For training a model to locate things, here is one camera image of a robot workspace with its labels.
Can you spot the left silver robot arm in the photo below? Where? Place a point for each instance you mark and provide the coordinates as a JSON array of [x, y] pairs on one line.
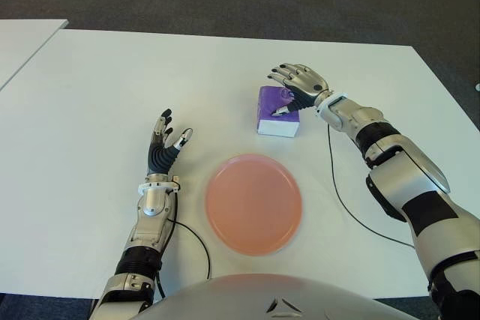
[[148, 222]]

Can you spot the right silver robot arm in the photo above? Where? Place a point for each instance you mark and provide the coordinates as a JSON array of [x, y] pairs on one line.
[[405, 181]]

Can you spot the white side table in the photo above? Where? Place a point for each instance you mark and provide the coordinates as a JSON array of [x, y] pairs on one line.
[[22, 42]]

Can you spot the silver robot torso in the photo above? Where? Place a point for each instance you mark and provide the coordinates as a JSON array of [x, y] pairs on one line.
[[243, 297]]

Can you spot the round pink plate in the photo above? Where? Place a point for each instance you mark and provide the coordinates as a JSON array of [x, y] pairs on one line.
[[253, 204]]

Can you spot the purple tissue paper pack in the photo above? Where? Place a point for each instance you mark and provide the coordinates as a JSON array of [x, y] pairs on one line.
[[277, 127]]

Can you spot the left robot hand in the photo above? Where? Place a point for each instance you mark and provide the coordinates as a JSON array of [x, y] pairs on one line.
[[161, 159]]

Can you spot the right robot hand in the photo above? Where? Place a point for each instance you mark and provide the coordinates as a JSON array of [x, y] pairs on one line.
[[307, 82]]

